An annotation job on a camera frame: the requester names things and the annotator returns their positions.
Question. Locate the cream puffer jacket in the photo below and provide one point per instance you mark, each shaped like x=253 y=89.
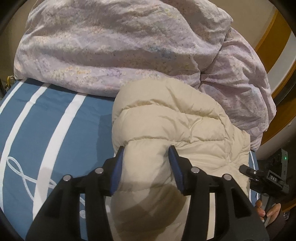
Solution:
x=173 y=120

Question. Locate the blue white-striped bed sheet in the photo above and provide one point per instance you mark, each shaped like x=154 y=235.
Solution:
x=30 y=120

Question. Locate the lilac floral duvet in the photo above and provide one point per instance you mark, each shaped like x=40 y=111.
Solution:
x=92 y=46

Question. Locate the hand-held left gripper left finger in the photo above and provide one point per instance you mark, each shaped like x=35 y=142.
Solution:
x=116 y=171

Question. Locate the person's right hand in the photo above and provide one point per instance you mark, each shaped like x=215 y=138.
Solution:
x=260 y=209

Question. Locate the orange wooden frame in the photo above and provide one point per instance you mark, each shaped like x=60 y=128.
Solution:
x=270 y=30

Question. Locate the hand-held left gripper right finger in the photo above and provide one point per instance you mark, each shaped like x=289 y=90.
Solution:
x=176 y=169

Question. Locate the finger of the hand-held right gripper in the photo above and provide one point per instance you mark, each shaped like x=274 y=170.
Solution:
x=252 y=172

